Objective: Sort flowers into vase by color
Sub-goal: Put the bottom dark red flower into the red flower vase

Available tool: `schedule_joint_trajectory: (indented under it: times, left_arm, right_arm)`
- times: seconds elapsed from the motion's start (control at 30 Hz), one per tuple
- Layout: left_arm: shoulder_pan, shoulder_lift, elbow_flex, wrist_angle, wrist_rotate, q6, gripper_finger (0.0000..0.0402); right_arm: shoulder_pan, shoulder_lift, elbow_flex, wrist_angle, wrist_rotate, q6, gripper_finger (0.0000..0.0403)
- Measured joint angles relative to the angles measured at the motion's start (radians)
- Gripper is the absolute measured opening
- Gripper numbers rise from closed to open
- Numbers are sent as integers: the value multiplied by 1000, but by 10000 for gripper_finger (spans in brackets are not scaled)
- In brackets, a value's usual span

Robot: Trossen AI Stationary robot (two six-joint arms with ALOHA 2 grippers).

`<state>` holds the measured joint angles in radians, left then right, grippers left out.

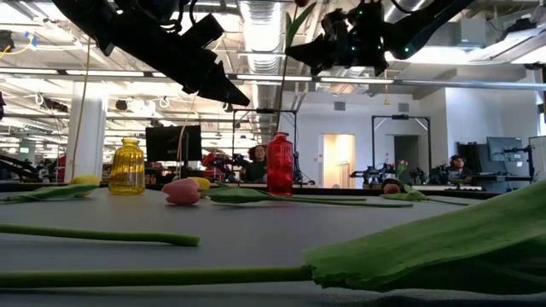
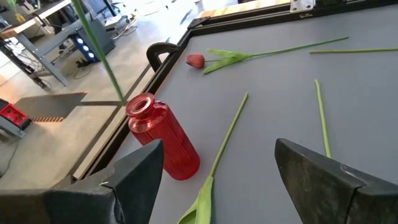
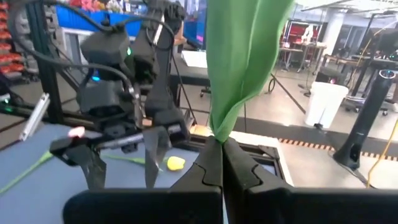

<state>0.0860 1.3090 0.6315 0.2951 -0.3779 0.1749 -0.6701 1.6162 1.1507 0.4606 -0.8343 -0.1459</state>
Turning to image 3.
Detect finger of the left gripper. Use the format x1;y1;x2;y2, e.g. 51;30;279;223
142;126;172;190
49;136;107;190

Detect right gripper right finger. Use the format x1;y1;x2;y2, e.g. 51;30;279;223
222;138;398;224

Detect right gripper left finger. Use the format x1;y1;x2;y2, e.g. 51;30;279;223
62;136;224;224

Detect yellow artificial tulip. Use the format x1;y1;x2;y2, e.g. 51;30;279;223
102;153;187;172

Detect pink artificial tulip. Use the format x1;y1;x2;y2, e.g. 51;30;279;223
0;126;86;195

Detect dark red artificial tulip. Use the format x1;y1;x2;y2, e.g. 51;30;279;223
205;0;295;144

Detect black desk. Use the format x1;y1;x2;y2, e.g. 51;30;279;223
169;51;212;91

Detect white paper sheet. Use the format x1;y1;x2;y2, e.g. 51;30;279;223
181;49;208;68

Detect white bin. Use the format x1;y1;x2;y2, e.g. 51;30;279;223
303;81;349;129

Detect black cylindrical tower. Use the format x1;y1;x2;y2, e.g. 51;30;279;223
332;69;397;170

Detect red stacked crates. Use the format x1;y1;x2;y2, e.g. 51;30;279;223
0;0;25;75

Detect blue board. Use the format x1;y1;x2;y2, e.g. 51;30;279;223
55;4;144;37

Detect red cabinet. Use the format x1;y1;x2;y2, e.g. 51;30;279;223
281;21;312;47

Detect white pillar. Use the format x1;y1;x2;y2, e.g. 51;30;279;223
323;9;346;57

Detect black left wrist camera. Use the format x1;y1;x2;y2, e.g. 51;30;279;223
76;80;135;118

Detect silver metal bracket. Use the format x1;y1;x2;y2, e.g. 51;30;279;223
19;92;50;141

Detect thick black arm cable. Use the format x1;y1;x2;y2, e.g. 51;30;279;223
7;0;139;97

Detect yellow cable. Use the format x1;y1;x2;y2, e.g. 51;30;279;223
366;118;398;189

